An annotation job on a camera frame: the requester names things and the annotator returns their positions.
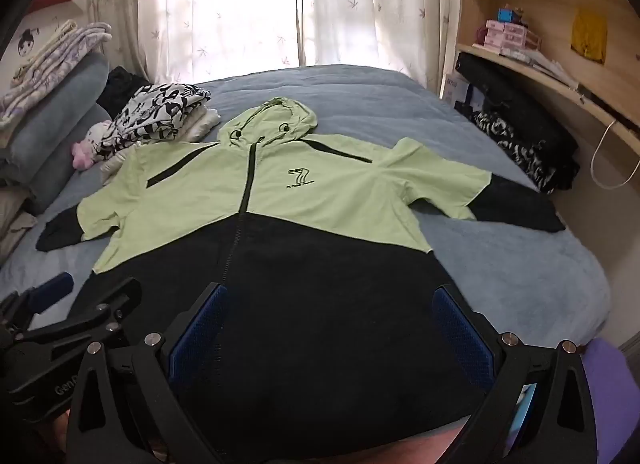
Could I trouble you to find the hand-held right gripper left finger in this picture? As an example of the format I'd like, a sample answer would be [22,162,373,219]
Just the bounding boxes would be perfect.
[65,283,236,464]

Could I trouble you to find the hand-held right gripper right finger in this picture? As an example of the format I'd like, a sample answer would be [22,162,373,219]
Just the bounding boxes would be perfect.
[432,284,601,464]

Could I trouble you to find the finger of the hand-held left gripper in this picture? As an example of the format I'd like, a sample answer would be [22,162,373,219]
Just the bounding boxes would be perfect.
[20,277,143,345]
[0,272,76,339]

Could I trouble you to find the green and black hooded jacket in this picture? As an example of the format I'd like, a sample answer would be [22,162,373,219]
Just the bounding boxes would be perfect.
[36,98,567,460]

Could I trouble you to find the beige cloth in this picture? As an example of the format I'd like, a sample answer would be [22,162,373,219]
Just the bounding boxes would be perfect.
[0,189,38,265]

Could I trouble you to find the pink and white plush toy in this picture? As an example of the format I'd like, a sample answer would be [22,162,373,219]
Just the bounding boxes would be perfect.
[71,121,116,171]

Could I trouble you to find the purple blue printed cloth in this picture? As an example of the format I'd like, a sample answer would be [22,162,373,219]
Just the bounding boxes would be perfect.
[582,339,640,447]

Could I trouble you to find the grey folded blanket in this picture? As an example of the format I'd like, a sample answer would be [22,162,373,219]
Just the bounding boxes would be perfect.
[0,51,113,215]

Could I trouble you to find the black and white speckled cloth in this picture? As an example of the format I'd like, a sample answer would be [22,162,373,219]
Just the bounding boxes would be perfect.
[472,111,558,195]

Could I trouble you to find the black and white patterned garment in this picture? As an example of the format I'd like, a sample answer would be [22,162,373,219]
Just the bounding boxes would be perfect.
[97,82,213,157]

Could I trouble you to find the dark knit cloth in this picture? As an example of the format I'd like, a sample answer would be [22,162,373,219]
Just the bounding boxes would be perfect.
[102,66,151,109]

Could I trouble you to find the purple floral folded blanket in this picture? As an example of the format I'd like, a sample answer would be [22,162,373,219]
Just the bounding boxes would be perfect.
[0,21,113,132]

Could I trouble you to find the blue fleece bed blanket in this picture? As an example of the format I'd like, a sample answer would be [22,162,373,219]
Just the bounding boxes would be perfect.
[0,64,613,350]

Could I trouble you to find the black bag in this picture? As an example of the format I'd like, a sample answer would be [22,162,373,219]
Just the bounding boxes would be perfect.
[454,51,581,192]

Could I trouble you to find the white and blue box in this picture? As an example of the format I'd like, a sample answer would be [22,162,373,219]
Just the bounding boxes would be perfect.
[444,72,472,108]

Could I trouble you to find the stack of papers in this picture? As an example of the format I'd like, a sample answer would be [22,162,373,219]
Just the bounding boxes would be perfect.
[500,46,581,90]

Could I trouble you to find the stack of pink boxes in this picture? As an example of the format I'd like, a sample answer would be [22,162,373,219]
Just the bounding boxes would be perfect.
[482,18,543,57]

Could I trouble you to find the white floral curtain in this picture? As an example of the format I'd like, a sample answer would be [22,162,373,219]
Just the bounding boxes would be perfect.
[87,0,466,89]

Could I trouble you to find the yellow bag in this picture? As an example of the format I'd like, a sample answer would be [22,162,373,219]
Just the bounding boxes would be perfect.
[571,8,608,64]

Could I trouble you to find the white cord loop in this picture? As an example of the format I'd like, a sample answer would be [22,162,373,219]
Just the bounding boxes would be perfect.
[591,119,640,189]

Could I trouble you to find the cartoon face wall sticker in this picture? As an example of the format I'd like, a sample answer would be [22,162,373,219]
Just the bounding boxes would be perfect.
[17,26,41,59]

